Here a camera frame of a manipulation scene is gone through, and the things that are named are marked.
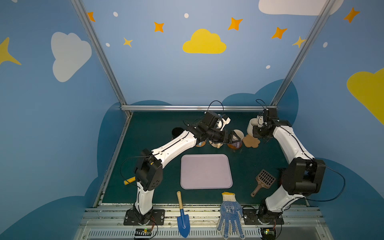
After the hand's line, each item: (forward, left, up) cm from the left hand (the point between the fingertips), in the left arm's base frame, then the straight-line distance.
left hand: (234, 137), depth 76 cm
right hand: (+11, -19, -8) cm, 23 cm away
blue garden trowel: (-34, +25, -25) cm, 49 cm away
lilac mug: (+15, -11, -17) cm, 25 cm away
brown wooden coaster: (+9, -6, -23) cm, 25 cm away
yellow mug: (+8, +5, -19) cm, 21 cm away
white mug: (+16, -16, -6) cm, 23 cm away
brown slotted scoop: (-13, -21, -23) cm, 34 cm away
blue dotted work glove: (-29, +1, -25) cm, 39 cm away
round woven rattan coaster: (+12, +15, -25) cm, 32 cm away
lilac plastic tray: (-7, +14, -27) cm, 31 cm away
